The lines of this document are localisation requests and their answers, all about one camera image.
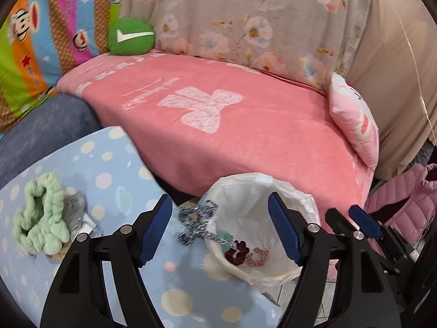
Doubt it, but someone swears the blue grey cushion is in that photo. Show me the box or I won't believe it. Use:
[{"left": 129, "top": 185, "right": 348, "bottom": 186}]
[{"left": 0, "top": 93, "right": 102, "bottom": 187}]

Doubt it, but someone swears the beige curtain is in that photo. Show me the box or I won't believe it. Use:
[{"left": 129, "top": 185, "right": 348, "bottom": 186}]
[{"left": 347, "top": 0, "right": 436, "bottom": 180}]

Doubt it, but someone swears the white plastic trash bag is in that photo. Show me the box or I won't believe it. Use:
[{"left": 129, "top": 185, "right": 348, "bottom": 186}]
[{"left": 199, "top": 172, "right": 321, "bottom": 286}]

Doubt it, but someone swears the green checkmark round cushion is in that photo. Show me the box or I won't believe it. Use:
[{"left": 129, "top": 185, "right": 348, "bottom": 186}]
[{"left": 107, "top": 18, "right": 156, "bottom": 55}]

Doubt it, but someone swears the pink bed blanket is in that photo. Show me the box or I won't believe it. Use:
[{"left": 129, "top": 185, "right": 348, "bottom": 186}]
[{"left": 56, "top": 51, "right": 373, "bottom": 213}]

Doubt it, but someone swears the thin white cord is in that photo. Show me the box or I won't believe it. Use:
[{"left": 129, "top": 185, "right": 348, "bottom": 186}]
[{"left": 385, "top": 0, "right": 437, "bottom": 145}]

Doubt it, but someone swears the pink padded jacket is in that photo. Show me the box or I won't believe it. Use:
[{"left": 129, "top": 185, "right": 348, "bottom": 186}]
[{"left": 364, "top": 164, "right": 436, "bottom": 247}]

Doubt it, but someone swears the mint green scrunchie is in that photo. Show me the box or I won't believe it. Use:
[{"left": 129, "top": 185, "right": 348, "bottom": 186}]
[{"left": 12, "top": 172, "right": 70, "bottom": 256}]

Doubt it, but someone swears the teal scrunchie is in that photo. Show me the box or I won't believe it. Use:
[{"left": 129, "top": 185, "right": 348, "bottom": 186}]
[{"left": 217, "top": 230, "right": 235, "bottom": 253}]

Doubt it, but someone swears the pink patterned scrunchie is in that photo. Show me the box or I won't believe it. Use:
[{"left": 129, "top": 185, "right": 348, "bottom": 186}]
[{"left": 245, "top": 247, "right": 269, "bottom": 267}]

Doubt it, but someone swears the grey blue knitted scrunchie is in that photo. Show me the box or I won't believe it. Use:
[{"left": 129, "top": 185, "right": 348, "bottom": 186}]
[{"left": 178, "top": 200, "right": 222, "bottom": 246}]

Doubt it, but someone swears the dark red velvet scrunchie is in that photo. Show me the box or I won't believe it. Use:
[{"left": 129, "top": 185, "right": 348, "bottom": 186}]
[{"left": 225, "top": 240, "right": 250, "bottom": 267}]

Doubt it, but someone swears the colourful monkey striped quilt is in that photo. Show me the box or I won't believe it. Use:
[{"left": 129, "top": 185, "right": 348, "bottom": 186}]
[{"left": 1, "top": 0, "right": 120, "bottom": 134}]

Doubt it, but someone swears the pink white pillow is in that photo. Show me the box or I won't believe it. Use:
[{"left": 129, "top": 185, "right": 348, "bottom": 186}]
[{"left": 328, "top": 73, "right": 379, "bottom": 170}]

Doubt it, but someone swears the grey fabric pouch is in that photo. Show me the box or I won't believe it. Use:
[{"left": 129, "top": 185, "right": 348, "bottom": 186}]
[{"left": 62, "top": 192, "right": 102, "bottom": 241}]

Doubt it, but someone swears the grey floral quilt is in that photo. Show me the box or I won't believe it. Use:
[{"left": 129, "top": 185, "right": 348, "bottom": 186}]
[{"left": 120, "top": 0, "right": 372, "bottom": 90}]

